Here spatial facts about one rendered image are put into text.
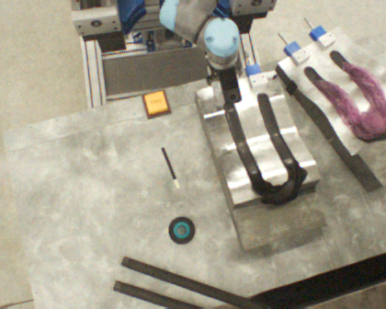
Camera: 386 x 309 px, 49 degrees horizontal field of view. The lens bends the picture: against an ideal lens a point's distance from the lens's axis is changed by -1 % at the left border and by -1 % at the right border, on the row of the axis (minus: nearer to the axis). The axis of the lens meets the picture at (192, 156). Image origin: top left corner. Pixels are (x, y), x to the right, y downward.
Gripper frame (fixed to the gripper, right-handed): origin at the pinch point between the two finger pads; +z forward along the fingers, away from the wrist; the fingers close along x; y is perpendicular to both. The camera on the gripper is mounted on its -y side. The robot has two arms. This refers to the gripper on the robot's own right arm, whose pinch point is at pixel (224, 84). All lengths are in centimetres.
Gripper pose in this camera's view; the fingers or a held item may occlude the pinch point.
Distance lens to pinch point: 128.5
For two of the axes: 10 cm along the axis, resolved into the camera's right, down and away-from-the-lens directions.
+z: 0.7, 0.9, 9.9
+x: -9.6, 2.9, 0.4
